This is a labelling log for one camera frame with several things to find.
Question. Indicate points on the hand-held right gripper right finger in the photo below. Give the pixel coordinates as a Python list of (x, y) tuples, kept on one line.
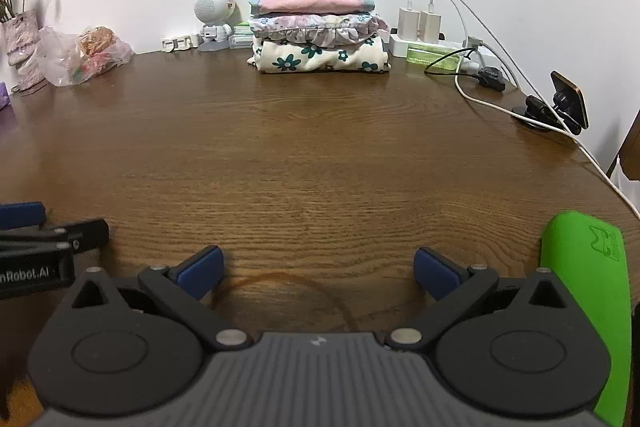
[(436, 274)]

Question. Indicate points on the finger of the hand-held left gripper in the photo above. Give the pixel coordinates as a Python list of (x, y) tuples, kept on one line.
[(20, 215), (82, 234)]

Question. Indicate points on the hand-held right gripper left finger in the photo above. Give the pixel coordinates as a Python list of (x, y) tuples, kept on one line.
[(202, 269)]

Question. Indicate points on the pink garment with purple trim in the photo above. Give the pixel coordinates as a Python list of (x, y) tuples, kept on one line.
[(310, 2)]

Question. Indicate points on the purple object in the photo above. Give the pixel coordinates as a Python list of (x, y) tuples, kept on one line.
[(4, 96)]

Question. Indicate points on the bright green case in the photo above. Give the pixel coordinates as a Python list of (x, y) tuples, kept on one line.
[(585, 267)]

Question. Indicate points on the patterned flower vase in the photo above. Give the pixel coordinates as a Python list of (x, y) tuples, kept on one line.
[(22, 47)]

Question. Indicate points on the clear plastic snack bag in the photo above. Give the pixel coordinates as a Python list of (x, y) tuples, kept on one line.
[(85, 54)]

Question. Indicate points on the white plastic clip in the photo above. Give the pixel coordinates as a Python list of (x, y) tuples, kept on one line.
[(175, 42)]

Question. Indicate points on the clear green box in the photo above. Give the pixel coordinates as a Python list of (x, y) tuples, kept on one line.
[(432, 56)]

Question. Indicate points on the black clip phone holder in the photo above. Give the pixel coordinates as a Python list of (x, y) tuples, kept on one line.
[(567, 99)]

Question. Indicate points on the white power strip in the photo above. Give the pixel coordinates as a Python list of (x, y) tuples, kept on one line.
[(482, 54)]

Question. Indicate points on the wooden chair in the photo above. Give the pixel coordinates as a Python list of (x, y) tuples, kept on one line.
[(631, 152)]

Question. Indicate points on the pale green packet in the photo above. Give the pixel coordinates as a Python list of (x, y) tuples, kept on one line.
[(242, 36)]

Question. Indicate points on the cream garment with teal flowers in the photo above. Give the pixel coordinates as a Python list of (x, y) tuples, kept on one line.
[(320, 56)]

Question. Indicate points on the white charger adapter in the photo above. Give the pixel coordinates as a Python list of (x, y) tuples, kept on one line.
[(430, 27), (408, 24)]

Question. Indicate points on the white robot figure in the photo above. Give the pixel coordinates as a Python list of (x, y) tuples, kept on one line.
[(212, 9)]

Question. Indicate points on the floral ruffled folded garment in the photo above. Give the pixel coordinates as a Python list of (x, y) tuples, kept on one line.
[(315, 28)]

